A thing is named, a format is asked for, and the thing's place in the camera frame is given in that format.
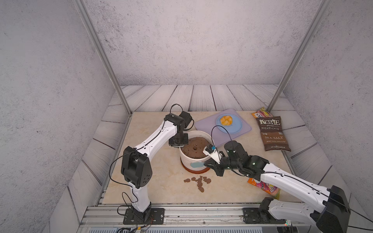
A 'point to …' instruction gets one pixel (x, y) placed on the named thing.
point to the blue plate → (235, 127)
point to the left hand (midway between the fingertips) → (184, 146)
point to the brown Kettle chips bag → (272, 135)
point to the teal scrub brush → (197, 164)
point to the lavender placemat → (220, 138)
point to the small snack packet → (262, 113)
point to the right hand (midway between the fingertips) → (207, 163)
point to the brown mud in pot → (195, 147)
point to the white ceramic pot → (186, 161)
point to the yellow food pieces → (227, 120)
